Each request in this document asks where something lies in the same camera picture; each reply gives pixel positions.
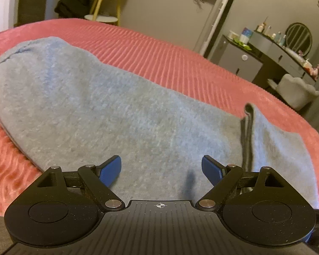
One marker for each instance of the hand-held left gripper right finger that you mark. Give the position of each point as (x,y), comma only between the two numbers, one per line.
(211,171)

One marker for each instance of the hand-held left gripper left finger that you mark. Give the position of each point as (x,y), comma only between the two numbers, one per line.
(110,171)

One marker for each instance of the grey pants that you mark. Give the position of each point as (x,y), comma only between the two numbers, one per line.
(109,106)

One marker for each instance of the white shell-back chair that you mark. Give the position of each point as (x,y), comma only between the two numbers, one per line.
(295,90)

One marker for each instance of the grey drawer cabinet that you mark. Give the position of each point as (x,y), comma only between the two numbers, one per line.
(236,55)

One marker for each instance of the pink ribbed blanket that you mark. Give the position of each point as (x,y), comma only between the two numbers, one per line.
(162,55)

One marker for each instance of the green leafy item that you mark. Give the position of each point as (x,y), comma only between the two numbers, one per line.
(243,45)

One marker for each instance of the grey vanity desk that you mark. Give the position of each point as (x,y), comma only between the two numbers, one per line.
(273,50)

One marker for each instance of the white container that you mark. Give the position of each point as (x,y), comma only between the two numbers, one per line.
(233,34)

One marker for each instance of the white jar with red decoration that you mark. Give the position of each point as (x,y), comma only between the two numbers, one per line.
(307,63)

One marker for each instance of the pink plush toy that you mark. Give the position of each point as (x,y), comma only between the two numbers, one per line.
(316,71)

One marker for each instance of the white tower air conditioner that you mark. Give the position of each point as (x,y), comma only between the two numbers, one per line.
(214,24)

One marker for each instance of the pale blue bottle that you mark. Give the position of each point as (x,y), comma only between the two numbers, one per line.
(279,37)

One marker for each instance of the reed diffuser bottle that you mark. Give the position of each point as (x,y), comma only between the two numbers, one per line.
(260,28)

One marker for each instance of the yellow-legged round side table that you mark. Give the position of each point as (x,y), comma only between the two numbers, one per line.
(101,18)

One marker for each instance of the round vanity mirror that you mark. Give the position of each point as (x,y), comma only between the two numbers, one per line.
(299,38)

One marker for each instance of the black clothing pile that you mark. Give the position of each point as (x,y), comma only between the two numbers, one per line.
(71,5)

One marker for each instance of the dark wooden door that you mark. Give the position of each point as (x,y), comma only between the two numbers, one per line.
(29,2)

